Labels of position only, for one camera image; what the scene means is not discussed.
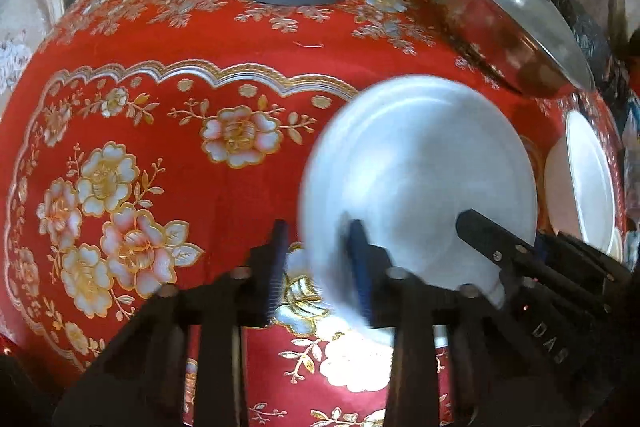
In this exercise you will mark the black plastic bag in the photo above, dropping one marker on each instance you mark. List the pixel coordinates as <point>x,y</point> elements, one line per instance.
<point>582,32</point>

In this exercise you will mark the white ornate chair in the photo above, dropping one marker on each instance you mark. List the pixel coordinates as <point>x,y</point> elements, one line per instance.
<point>25,32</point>

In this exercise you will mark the small white bowl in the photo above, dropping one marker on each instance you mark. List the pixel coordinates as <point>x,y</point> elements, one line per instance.
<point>582,182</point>

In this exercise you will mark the wide white bowl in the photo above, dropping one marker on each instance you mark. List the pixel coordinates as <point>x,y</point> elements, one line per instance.
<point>425,167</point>

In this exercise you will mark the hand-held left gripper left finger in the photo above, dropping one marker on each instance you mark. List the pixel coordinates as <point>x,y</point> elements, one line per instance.
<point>277,262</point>

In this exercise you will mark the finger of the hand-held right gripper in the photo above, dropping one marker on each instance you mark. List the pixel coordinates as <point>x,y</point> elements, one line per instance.
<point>575,252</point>
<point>482,234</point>

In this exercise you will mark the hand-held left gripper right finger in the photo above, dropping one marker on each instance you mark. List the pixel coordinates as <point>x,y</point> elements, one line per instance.
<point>358,257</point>

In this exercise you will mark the metal pot with lid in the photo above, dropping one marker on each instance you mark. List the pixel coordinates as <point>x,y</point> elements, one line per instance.
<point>505,22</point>

